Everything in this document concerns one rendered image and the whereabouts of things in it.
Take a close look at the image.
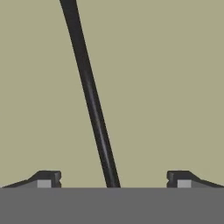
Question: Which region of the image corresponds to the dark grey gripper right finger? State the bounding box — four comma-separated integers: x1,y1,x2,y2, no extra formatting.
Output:
165,170,224,189

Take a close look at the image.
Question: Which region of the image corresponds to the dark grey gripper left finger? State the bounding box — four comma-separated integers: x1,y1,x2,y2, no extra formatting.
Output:
0,170,62,189

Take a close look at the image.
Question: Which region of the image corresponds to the olive drawer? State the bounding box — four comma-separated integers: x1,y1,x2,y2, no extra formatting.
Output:
0,0,224,189

